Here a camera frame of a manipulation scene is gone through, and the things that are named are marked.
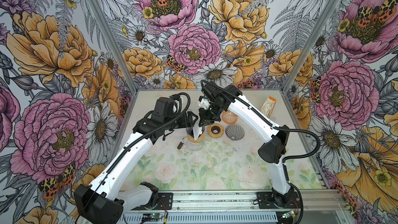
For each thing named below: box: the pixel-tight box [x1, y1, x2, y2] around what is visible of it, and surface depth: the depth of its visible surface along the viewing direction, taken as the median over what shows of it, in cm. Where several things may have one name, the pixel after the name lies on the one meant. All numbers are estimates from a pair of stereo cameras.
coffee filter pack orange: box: [260, 95, 278, 119], surface depth 101 cm
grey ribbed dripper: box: [224, 123, 246, 142], surface depth 96 cm
